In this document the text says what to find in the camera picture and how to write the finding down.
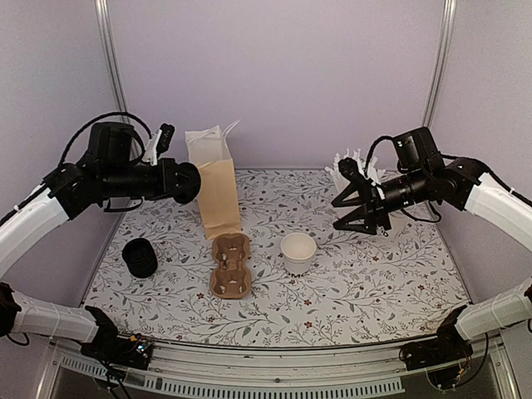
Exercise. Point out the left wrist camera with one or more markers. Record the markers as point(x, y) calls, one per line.
point(158, 144)

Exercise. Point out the stack of white paper cups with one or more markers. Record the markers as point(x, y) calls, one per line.
point(398, 222)

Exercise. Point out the right aluminium frame post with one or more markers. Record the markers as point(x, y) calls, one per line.
point(442, 52)

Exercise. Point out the white paper coffee cup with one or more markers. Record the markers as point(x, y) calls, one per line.
point(298, 250)

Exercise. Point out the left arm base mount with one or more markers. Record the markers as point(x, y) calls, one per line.
point(108, 346)

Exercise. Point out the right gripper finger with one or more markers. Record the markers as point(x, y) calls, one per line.
point(364, 220)
point(359, 189)

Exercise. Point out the stack of black lids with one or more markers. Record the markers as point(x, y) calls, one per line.
point(140, 258)

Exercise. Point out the floral table mat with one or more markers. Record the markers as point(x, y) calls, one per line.
point(359, 289)

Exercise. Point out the brown cardboard cup carrier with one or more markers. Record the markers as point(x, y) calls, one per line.
point(231, 278)

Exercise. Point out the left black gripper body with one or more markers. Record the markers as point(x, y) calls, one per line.
point(119, 181)

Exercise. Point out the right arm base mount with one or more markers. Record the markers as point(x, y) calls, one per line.
point(436, 353)

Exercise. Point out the aluminium frame post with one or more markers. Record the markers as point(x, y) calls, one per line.
point(442, 52)
point(103, 19)

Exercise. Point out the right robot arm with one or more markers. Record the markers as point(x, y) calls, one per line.
point(400, 171)

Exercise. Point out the brown paper bag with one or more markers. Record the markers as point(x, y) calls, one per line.
point(218, 198)

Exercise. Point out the left aluminium frame post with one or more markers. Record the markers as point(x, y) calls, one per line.
point(103, 19)

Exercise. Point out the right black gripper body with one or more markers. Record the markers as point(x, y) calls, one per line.
point(416, 182)

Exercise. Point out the front aluminium rail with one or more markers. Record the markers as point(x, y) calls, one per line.
point(185, 370)

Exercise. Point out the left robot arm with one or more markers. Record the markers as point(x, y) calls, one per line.
point(63, 195)

